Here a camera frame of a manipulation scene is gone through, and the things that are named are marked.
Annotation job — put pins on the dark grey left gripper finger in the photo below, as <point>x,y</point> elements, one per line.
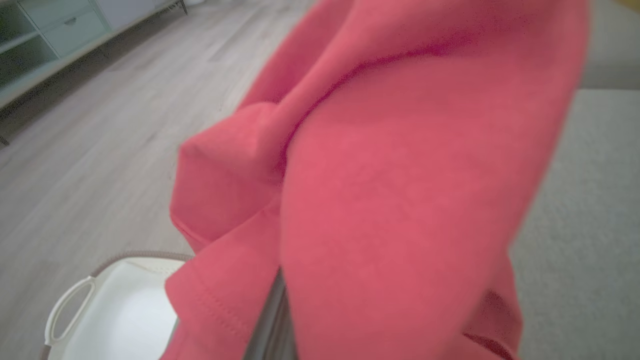
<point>272,325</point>

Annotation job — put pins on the red basketball jersey white sleeves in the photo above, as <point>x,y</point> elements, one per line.
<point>390,175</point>

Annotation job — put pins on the white laundry basket brown rim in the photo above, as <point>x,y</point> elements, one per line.
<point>125,315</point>

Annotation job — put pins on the white and mint cabinet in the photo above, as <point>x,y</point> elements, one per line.
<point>50,35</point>

